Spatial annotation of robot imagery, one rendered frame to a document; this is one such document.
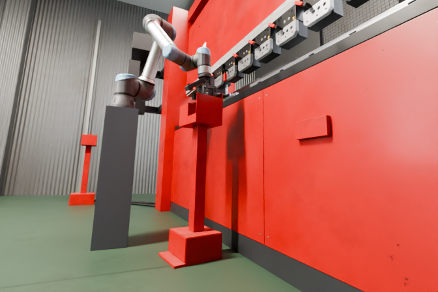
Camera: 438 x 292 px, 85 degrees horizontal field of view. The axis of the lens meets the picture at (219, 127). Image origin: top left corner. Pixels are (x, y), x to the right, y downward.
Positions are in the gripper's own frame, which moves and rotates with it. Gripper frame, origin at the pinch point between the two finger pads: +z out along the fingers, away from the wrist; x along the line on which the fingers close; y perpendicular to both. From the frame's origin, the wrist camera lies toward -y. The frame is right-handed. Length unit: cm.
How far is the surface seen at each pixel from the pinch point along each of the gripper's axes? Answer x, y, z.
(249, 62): 1, 37, -35
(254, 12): -4, 40, -68
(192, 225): 4, -6, 58
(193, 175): 4.3, -4.3, 33.6
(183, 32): 130, 54, -124
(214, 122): -4.9, 4.1, 6.8
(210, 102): -4.9, 1.9, -4.1
